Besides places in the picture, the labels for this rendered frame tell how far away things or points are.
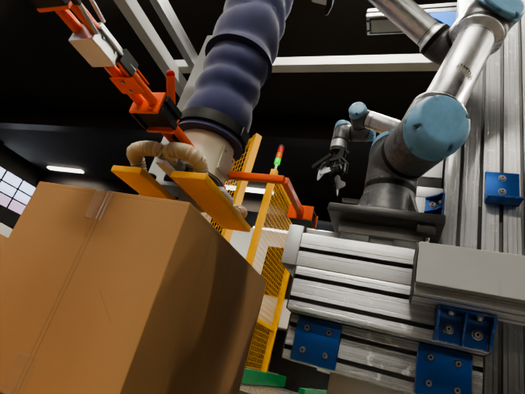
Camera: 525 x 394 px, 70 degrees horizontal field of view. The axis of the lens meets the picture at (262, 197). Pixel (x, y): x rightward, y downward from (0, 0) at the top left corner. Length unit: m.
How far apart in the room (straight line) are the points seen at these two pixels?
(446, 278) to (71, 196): 0.74
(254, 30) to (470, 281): 0.99
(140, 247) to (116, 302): 0.10
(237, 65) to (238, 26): 0.15
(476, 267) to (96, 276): 0.65
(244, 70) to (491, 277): 0.89
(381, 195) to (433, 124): 0.18
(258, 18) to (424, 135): 0.78
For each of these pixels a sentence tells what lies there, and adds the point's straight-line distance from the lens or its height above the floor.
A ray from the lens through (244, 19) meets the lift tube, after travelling 1.35.
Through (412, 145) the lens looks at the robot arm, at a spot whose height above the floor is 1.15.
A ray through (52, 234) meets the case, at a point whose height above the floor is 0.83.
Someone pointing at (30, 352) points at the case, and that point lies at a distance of 0.83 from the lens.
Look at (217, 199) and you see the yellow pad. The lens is 0.99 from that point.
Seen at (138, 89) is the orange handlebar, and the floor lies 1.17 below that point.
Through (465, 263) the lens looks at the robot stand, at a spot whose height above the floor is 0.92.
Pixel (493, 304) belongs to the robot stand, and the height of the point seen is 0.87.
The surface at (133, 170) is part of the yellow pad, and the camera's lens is 1.02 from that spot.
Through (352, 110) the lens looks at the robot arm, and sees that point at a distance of 1.67.
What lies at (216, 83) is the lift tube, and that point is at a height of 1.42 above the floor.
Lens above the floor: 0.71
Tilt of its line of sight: 23 degrees up
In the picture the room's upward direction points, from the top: 16 degrees clockwise
